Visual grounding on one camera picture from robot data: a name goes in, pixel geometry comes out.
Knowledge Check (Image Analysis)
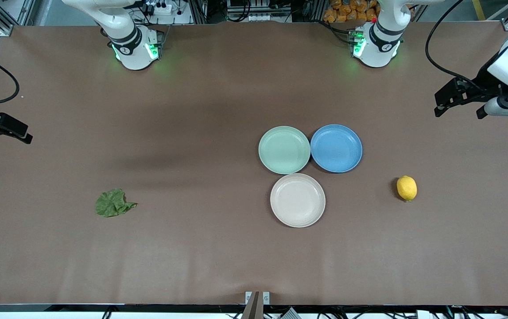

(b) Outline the yellow lemon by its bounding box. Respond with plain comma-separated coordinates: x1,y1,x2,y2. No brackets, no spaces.
396,175,418,202

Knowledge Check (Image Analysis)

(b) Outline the green lettuce leaf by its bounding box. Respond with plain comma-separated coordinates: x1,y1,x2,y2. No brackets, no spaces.
95,188,138,218

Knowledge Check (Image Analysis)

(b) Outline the blue round plate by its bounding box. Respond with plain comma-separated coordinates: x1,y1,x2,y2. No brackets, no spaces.
310,124,363,173

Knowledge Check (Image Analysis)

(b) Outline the orange snack bag pile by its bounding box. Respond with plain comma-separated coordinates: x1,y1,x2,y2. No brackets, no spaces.
323,0,380,23

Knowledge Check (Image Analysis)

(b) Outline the mint green round plate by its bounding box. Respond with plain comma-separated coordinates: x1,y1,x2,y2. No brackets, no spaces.
258,126,311,175

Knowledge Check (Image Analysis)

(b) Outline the beige white round plate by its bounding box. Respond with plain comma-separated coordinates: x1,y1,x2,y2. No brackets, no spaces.
270,173,326,228

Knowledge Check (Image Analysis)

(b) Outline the white power strip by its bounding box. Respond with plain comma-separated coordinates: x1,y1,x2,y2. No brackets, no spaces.
145,0,175,16

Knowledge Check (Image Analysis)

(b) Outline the metal table edge bracket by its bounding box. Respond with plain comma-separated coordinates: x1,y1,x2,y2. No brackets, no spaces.
245,291,271,319

